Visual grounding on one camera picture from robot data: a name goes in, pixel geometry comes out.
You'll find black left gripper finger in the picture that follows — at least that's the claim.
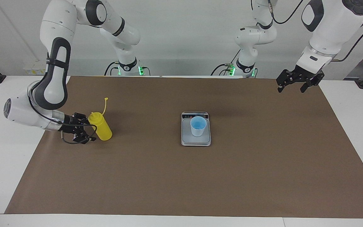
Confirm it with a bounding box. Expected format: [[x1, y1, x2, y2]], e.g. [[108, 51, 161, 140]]
[[300, 81, 318, 94], [276, 77, 291, 94]]

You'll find yellow squeeze seasoning bottle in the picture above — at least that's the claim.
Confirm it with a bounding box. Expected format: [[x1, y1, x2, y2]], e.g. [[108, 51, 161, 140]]
[[88, 97, 113, 141]]

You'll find light blue plastic cup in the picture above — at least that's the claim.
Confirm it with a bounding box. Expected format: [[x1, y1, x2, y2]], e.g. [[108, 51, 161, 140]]
[[190, 116, 207, 137]]

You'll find white digital kitchen scale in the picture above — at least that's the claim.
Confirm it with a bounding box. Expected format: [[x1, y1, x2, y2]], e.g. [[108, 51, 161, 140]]
[[181, 111, 211, 147]]

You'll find brown table mat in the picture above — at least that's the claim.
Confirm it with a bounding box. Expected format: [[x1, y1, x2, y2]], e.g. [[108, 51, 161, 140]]
[[4, 76, 363, 218]]

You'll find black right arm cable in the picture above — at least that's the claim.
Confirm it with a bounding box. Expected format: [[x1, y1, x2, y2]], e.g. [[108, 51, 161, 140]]
[[27, 91, 97, 145]]

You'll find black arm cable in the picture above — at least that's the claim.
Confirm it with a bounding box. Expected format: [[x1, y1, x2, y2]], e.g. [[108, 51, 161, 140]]
[[27, 91, 97, 145], [267, 0, 363, 62]]

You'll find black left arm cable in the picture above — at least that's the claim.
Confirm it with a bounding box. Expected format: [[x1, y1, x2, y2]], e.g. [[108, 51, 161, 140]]
[[267, 0, 363, 62]]

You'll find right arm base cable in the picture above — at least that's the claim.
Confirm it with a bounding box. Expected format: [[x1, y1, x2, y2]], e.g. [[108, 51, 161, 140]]
[[104, 61, 120, 76]]

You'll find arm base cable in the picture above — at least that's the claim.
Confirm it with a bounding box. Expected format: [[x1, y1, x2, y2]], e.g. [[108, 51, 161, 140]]
[[104, 61, 120, 76], [211, 49, 236, 76]]

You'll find left arm base cable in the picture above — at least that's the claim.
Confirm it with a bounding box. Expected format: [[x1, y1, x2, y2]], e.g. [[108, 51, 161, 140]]
[[211, 49, 236, 76]]

